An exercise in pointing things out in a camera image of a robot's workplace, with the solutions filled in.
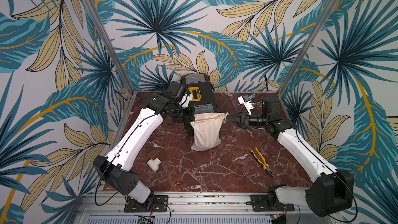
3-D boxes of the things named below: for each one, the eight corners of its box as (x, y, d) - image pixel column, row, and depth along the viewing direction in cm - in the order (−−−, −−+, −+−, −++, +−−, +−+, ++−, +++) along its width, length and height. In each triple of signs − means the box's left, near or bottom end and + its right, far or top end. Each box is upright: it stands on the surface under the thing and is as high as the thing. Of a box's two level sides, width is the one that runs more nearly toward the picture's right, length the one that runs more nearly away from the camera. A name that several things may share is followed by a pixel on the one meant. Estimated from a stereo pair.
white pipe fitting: (147, 164, 87) (146, 162, 85) (156, 156, 90) (155, 154, 87) (154, 172, 84) (153, 170, 82) (163, 164, 87) (162, 162, 85)
